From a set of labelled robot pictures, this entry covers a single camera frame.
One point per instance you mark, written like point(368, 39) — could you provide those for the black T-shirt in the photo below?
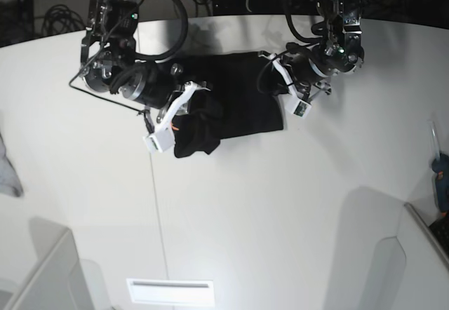
point(233, 108)

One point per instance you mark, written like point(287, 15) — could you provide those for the grey cloth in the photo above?
point(10, 182)

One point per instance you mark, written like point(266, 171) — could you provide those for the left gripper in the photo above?
point(304, 73)

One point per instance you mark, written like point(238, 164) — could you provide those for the blue glue gun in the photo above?
point(439, 166)

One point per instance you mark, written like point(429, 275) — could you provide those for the black keyboard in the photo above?
point(440, 230)

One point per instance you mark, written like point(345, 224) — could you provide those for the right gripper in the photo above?
point(148, 84)

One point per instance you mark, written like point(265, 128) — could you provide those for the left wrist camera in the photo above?
point(292, 100)

